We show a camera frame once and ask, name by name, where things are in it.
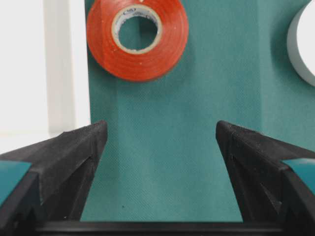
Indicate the red tape roll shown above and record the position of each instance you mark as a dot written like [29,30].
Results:
[137,40]

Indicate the white tape roll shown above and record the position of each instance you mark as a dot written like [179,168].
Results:
[301,43]

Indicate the white plastic tray case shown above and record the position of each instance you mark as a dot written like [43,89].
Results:
[44,85]

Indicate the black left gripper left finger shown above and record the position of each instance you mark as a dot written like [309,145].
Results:
[57,180]

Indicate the green table cloth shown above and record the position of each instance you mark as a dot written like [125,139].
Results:
[161,161]

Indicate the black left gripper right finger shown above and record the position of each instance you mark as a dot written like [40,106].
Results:
[266,187]

